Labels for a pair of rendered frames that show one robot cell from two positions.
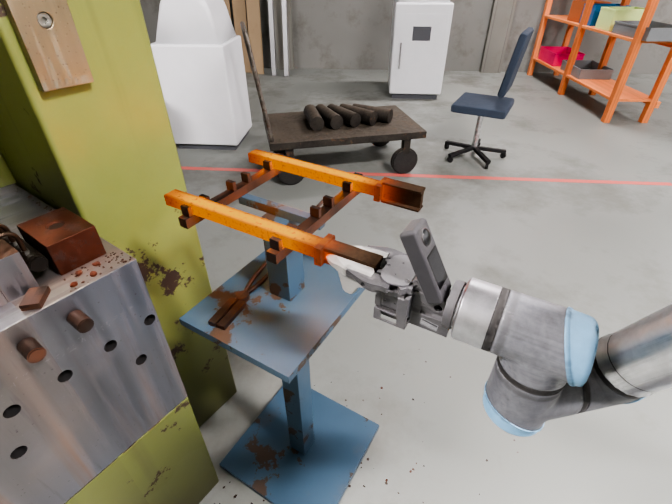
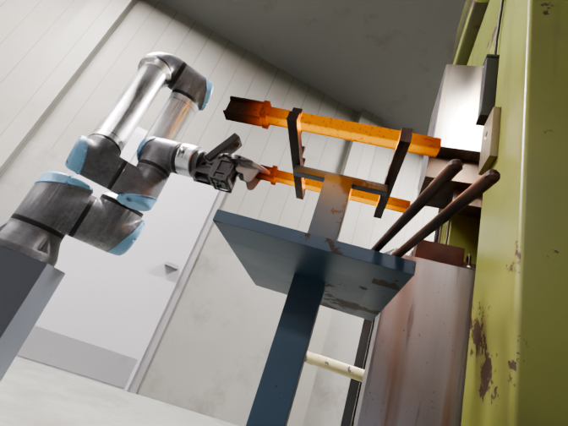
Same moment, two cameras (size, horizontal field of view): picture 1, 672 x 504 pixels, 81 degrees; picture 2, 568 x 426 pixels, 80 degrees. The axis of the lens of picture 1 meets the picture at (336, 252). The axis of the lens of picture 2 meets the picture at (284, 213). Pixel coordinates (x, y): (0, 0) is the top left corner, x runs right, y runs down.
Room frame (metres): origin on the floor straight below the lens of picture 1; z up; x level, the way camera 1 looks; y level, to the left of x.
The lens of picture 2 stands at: (1.31, -0.17, 0.55)
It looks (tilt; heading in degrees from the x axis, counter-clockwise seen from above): 23 degrees up; 163
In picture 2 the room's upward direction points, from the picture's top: 20 degrees clockwise
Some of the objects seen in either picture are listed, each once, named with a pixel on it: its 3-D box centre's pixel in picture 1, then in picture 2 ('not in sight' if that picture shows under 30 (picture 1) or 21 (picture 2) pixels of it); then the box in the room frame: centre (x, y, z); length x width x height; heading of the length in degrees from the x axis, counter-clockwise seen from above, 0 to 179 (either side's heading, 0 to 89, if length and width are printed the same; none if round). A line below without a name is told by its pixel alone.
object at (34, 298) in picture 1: (35, 298); not in sight; (0.48, 0.50, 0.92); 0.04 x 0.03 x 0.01; 13
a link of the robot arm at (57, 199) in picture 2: not in sight; (58, 203); (0.06, -0.50, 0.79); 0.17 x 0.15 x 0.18; 102
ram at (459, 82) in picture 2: not in sight; (493, 128); (0.59, 0.72, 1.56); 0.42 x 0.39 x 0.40; 54
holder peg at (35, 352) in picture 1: (31, 350); not in sight; (0.41, 0.49, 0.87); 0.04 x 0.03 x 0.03; 54
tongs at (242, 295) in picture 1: (284, 250); (372, 264); (0.86, 0.14, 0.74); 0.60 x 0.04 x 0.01; 157
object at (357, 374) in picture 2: not in sight; (354, 373); (0.10, 0.70, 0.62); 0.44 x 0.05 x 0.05; 54
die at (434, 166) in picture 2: not in sight; (483, 190); (0.56, 0.74, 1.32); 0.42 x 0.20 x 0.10; 54
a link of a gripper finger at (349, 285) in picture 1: (348, 277); (253, 181); (0.47, -0.02, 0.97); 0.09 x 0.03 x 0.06; 63
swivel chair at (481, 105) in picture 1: (486, 99); not in sight; (3.27, -1.21, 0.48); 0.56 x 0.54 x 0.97; 82
